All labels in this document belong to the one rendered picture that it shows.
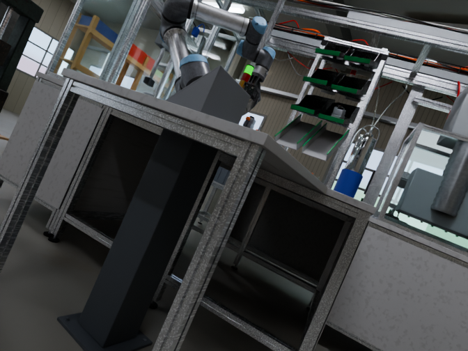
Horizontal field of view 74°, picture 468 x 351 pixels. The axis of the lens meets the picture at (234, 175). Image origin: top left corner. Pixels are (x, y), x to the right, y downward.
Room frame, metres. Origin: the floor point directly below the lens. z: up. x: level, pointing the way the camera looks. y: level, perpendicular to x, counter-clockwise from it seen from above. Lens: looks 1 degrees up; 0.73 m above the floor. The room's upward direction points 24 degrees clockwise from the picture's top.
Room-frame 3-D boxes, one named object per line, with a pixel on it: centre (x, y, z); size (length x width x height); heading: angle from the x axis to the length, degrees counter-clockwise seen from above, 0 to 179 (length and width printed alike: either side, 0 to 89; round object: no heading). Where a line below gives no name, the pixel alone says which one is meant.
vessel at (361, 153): (2.31, -0.80, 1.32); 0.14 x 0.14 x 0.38
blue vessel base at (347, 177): (2.31, -0.80, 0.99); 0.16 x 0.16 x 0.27
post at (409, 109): (2.51, -1.08, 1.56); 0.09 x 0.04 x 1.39; 70
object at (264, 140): (1.24, 0.18, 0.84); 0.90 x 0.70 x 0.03; 60
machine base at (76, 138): (2.54, 0.89, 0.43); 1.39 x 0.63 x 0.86; 160
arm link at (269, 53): (1.61, 0.09, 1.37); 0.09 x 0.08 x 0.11; 96
